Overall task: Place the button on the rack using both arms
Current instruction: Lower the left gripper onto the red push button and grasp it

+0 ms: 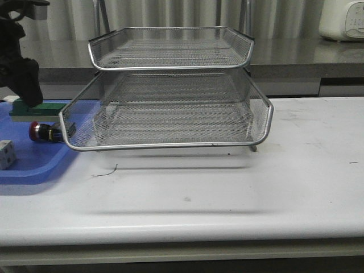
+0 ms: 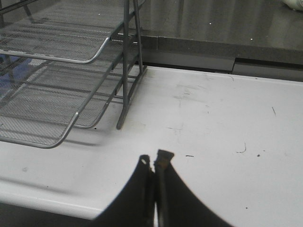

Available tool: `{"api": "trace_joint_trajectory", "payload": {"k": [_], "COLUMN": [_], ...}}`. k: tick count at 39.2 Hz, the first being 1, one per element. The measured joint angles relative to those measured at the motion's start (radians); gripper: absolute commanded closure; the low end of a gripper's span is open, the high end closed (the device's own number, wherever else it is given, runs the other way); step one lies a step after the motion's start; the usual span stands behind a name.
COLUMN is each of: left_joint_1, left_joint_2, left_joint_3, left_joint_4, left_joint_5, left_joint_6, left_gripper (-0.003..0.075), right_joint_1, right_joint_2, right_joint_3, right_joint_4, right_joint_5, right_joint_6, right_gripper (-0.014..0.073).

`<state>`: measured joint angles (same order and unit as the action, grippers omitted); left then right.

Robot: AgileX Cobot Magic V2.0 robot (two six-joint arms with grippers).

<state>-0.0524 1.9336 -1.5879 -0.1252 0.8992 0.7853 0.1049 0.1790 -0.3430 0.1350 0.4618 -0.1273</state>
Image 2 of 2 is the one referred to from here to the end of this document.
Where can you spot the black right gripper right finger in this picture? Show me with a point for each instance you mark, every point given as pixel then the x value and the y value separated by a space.
pixel 177 206

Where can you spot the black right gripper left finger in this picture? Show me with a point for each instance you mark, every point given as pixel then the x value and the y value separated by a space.
pixel 134 205

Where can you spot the mesh tray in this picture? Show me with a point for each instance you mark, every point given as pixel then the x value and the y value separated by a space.
pixel 75 31
pixel 35 128
pixel 54 92

